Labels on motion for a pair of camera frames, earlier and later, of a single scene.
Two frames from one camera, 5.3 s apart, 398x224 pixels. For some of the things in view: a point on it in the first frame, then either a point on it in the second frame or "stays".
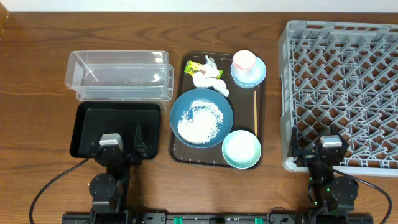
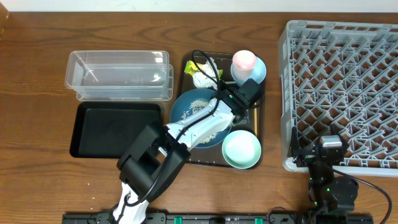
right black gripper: x=306 y=156 stays
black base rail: x=109 y=218 stays
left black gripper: x=140 y=150 to x=245 y=112
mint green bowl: x=241 y=149 stays
